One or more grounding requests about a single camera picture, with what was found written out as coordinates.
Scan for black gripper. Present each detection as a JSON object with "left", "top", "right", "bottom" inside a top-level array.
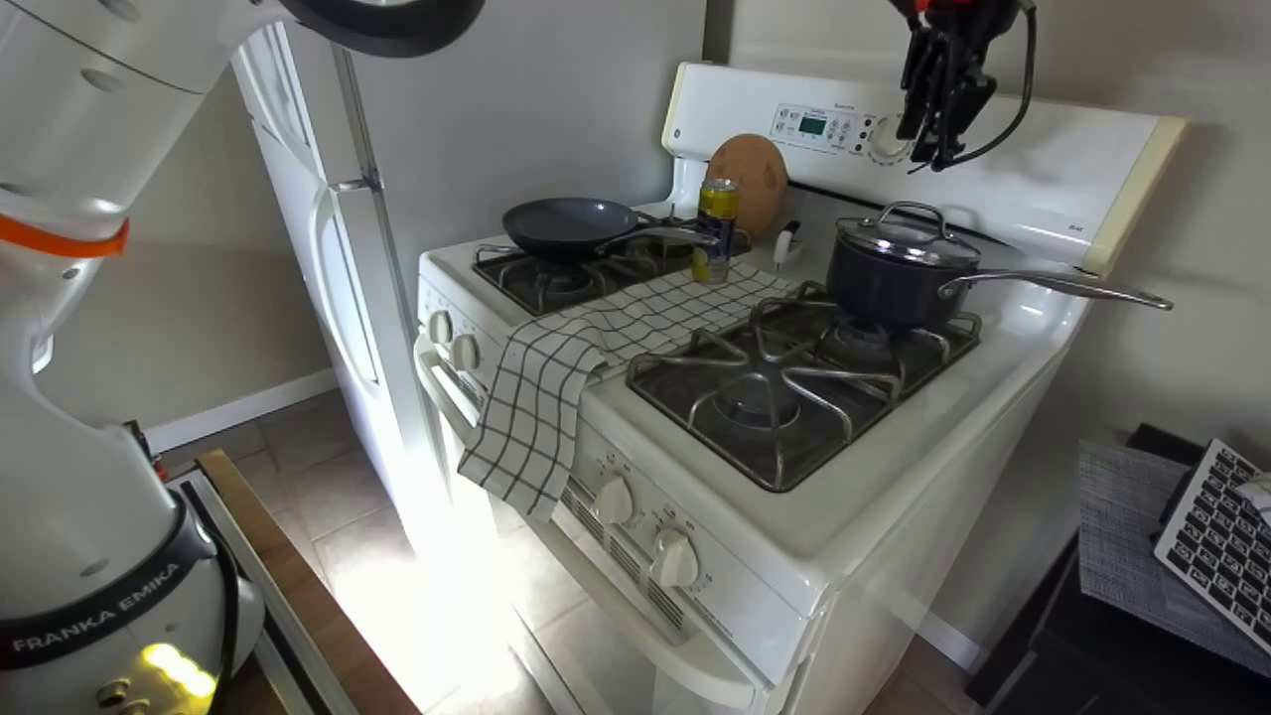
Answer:
[{"left": 890, "top": 0, "right": 1038, "bottom": 172}]

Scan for clear glass pot lid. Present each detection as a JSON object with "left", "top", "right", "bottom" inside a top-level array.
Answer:
[{"left": 840, "top": 202, "right": 980, "bottom": 266}]

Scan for white franka robot arm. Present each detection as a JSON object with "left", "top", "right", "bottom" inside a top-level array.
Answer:
[{"left": 0, "top": 0, "right": 484, "bottom": 715}]

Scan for gray frying pan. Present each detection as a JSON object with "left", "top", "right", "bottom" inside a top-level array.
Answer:
[{"left": 501, "top": 199, "right": 657, "bottom": 263}]

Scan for round wooden cutting board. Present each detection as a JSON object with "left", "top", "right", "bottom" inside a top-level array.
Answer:
[{"left": 707, "top": 133, "right": 788, "bottom": 246}]

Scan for small white salt shaker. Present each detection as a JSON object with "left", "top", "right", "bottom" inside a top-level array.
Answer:
[{"left": 775, "top": 222, "right": 801, "bottom": 266}]

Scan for olive oil bottle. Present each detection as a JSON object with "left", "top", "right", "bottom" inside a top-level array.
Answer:
[{"left": 694, "top": 174, "right": 739, "bottom": 283}]

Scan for white gas stove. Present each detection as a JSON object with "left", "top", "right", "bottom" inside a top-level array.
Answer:
[{"left": 413, "top": 62, "right": 1181, "bottom": 715}]

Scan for gray checkered mat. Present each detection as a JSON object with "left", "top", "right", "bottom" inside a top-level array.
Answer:
[{"left": 1077, "top": 439, "right": 1271, "bottom": 680}]

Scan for white keyboard black keys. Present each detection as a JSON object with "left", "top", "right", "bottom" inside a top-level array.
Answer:
[{"left": 1152, "top": 439, "right": 1271, "bottom": 655}]

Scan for white checkered kitchen towel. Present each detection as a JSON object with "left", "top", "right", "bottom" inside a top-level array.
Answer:
[{"left": 457, "top": 263, "right": 791, "bottom": 517}]

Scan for dark side table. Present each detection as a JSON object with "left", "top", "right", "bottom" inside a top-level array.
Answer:
[{"left": 967, "top": 423, "right": 1271, "bottom": 715}]

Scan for white refrigerator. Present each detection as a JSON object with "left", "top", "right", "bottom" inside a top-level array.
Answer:
[{"left": 223, "top": 0, "right": 710, "bottom": 558}]

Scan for wooden edged robot table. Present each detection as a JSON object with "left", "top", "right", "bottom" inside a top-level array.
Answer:
[{"left": 174, "top": 448, "right": 419, "bottom": 715}]

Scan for black pot with steel handle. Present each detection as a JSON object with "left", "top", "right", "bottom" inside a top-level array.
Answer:
[{"left": 825, "top": 235, "right": 1167, "bottom": 331}]

